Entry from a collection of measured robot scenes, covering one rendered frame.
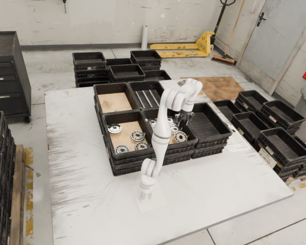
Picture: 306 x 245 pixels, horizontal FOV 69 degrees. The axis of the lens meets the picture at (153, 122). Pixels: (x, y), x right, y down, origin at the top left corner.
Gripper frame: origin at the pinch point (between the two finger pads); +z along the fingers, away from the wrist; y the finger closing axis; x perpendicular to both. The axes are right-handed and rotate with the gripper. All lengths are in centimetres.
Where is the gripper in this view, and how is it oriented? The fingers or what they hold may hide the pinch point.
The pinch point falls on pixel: (181, 123)
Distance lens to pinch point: 154.9
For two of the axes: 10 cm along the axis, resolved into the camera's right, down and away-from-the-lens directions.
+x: -3.2, -6.7, 6.7
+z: -1.2, 7.3, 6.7
